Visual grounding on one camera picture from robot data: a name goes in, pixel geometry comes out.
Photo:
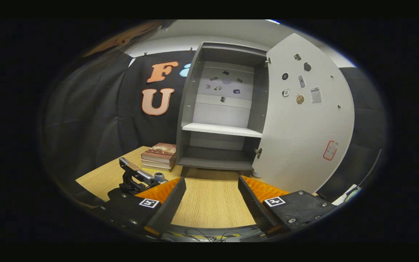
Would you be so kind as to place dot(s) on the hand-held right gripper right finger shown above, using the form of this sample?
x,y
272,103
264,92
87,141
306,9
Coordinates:
x,y
255,207

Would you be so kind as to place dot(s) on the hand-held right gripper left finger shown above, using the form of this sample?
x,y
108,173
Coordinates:
x,y
169,207

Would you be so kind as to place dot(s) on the white cabinet door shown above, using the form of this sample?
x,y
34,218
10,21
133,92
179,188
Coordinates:
x,y
304,145

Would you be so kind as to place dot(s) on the grey cabinet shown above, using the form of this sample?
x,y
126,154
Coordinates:
x,y
259,109

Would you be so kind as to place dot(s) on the white cabinet shelf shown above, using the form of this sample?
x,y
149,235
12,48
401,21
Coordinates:
x,y
220,129

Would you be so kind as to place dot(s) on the thin yellow book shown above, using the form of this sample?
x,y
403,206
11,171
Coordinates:
x,y
156,169

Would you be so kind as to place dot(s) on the white spine book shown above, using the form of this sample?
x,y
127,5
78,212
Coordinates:
x,y
156,165

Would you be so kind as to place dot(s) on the red spine book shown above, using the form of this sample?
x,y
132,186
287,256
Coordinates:
x,y
156,162

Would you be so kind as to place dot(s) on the white teal device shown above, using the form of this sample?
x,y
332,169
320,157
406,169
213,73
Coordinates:
x,y
351,193

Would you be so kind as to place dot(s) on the ceiling light panel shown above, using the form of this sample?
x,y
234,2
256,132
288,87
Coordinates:
x,y
273,21

